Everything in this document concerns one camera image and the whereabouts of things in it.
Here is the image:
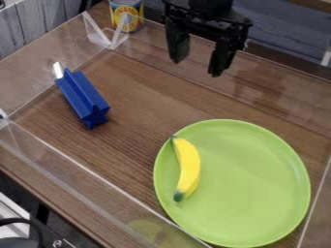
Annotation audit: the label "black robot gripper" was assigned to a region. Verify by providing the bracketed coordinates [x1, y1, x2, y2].
[163, 0, 254, 78]

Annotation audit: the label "blue star-shaped block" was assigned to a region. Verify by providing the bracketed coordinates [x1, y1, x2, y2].
[56, 69, 111, 129]

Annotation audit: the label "green round plate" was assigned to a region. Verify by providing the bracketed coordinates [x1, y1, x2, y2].
[153, 119, 311, 248]

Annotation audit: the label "yellow labelled tin can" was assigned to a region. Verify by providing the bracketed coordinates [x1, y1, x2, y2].
[108, 0, 146, 33]

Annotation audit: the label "clear acrylic barrier walls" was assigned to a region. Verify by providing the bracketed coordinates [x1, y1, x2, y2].
[0, 12, 331, 248]

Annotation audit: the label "yellow toy banana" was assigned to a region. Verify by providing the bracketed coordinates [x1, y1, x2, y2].
[171, 136, 202, 202]

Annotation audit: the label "black equipment with knob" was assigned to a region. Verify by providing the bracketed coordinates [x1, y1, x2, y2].
[28, 218, 87, 248]

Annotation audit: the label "black cable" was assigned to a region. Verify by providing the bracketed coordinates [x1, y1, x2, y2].
[0, 217, 46, 248]

